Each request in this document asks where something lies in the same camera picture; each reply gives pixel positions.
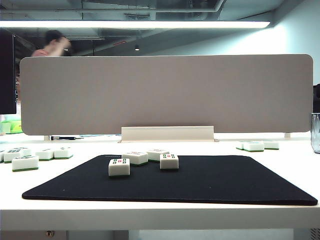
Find person in pink shirt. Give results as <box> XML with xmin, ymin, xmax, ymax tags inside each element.
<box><xmin>31</xmin><ymin>29</ymin><xmax>73</xmax><ymax>58</ymax></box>

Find beige fabric desk partition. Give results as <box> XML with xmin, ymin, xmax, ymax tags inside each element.
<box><xmin>19</xmin><ymin>53</ymin><xmax>315</xmax><ymax>137</ymax></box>

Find black screwdriver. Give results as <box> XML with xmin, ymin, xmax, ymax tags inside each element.
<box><xmin>50</xmin><ymin>135</ymin><xmax>85</xmax><ymax>141</ymax></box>

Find black background device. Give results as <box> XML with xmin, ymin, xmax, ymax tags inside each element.
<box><xmin>312</xmin><ymin>83</ymin><xmax>320</xmax><ymax>113</ymax></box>

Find grey vented panel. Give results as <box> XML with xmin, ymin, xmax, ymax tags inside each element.
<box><xmin>309</xmin><ymin>226</ymin><xmax>320</xmax><ymax>240</ymax></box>

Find bright green toy block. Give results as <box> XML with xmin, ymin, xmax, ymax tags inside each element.
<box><xmin>9</xmin><ymin>120</ymin><xmax>23</xmax><ymax>135</ymax></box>

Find mahjong tile green red bars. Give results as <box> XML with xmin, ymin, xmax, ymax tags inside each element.
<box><xmin>159</xmin><ymin>153</ymin><xmax>180</xmax><ymax>171</ymax></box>
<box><xmin>108</xmin><ymin>157</ymin><xmax>132</xmax><ymax>177</ymax></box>

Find clear glass container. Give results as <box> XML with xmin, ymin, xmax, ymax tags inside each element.
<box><xmin>311</xmin><ymin>112</ymin><xmax>320</xmax><ymax>154</ymax></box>

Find black rectangular desk mat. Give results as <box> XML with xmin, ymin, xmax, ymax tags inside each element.
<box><xmin>21</xmin><ymin>154</ymin><xmax>319</xmax><ymax>207</ymax></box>

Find mahjong tile red character print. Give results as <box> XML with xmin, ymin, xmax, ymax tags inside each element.
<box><xmin>121</xmin><ymin>150</ymin><xmax>149</xmax><ymax>167</ymax></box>
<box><xmin>145</xmin><ymin>148</ymin><xmax>171</xmax><ymax>162</ymax></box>

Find long white light strip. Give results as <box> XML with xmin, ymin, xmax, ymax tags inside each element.
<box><xmin>0</xmin><ymin>19</ymin><xmax>272</xmax><ymax>29</ymax></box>

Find pale green box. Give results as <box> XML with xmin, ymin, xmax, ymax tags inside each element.
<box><xmin>0</xmin><ymin>121</ymin><xmax>13</xmax><ymax>135</ymax></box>

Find dark monitor screen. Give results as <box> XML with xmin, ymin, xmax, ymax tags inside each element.
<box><xmin>0</xmin><ymin>28</ymin><xmax>17</xmax><ymax>115</ymax></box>

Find white partition base bracket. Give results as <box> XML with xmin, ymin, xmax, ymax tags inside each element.
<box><xmin>117</xmin><ymin>125</ymin><xmax>221</xmax><ymax>144</ymax></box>

